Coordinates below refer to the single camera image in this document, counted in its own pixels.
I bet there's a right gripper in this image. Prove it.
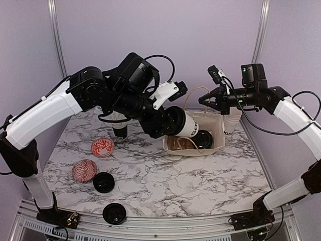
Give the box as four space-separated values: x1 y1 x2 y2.
198 83 257 114

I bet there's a black cup lid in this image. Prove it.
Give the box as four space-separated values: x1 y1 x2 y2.
192 130 214 149
166 106 186 136

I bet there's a cream paper bag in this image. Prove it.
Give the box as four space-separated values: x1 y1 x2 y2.
162 86 225 157

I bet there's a white paper coffee cup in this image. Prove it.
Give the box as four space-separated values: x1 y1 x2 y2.
177 111 199 138

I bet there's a brown cardboard cup carrier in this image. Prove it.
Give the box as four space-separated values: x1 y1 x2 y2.
167 136 197 151

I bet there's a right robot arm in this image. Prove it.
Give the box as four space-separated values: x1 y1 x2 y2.
199 63 320 225

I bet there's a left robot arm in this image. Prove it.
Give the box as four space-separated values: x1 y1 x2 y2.
1 52 185 223

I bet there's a stack of white cups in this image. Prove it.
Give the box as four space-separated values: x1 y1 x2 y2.
223 107 242 138

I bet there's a black cup with straws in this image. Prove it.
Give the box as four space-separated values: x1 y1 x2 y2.
101 111 129 141

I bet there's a red floral bowl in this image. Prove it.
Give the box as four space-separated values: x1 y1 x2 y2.
91 138 115 158

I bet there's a stack of black lids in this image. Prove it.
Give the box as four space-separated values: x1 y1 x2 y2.
93 172 115 193

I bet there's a red patterned bowl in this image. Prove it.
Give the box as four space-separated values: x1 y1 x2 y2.
72 159 97 183

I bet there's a loose black lid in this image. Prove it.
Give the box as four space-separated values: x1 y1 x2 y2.
102 203 127 225

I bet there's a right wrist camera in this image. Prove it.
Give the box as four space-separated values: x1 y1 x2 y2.
207 65 227 85

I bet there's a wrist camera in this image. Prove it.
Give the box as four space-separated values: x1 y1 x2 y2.
207 65 227 85
150 80 188 110

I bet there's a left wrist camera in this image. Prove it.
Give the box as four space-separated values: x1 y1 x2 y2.
150 80 188 110

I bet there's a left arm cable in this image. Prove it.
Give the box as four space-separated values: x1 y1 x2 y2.
144 55 176 81

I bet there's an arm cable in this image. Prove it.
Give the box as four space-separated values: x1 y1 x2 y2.
144 55 176 81
225 75 319 136

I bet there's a right aluminium post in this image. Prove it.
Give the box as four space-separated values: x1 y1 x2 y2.
251 0 271 63

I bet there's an aluminium post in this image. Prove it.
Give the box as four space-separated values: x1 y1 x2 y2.
251 0 271 63
48 0 67 77

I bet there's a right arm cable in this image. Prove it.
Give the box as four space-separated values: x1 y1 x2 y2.
225 75 319 136

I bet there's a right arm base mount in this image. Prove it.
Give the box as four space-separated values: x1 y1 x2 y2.
228 194 275 230

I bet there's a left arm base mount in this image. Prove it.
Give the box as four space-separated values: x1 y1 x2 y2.
34 192 80 229

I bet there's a left aluminium post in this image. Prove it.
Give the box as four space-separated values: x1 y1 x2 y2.
48 0 67 77

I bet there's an aluminium front rail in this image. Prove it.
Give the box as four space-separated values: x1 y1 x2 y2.
10 199 301 241

